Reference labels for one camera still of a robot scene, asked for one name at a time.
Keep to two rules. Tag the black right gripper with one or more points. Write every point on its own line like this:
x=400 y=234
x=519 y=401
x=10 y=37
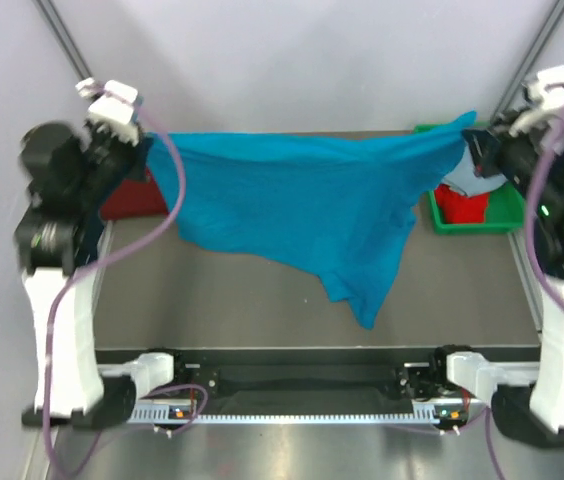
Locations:
x=486 y=147

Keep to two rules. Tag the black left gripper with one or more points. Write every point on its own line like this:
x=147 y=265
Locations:
x=137 y=154

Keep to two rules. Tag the blue t shirt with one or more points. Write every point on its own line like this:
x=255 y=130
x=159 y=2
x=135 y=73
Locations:
x=338 y=209

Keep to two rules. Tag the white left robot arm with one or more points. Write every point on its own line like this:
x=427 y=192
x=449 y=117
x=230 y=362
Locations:
x=58 y=246

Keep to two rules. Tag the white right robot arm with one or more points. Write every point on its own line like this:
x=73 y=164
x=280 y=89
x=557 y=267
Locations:
x=530 y=411

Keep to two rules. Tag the dark red folded t shirt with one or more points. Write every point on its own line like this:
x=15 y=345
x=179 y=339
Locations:
x=134 y=199

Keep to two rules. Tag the grey t shirt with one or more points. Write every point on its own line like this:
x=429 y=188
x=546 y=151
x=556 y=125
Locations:
x=464 y=180

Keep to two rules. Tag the green plastic bin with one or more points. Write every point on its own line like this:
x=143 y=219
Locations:
x=503 y=213

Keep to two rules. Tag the red t shirt in bin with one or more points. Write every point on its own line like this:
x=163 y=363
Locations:
x=460 y=209

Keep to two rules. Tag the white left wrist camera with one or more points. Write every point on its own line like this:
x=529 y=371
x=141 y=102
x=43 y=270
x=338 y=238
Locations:
x=113 y=104

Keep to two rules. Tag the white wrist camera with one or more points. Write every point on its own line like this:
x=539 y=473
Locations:
x=113 y=104
x=544 y=95

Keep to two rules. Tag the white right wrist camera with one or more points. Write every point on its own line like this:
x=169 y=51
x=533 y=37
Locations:
x=544 y=95

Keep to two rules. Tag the right aluminium corner post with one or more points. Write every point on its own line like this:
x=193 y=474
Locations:
x=532 y=53

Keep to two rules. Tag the aluminium corner post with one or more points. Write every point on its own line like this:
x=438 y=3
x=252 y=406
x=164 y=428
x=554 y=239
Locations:
x=54 y=21
x=532 y=53

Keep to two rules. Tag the left aluminium corner post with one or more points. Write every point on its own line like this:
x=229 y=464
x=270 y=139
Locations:
x=54 y=21

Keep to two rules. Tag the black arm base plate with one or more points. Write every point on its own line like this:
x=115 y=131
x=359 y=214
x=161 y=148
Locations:
x=307 y=382

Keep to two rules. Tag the aluminium front rail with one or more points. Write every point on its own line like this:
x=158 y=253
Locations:
x=396 y=404

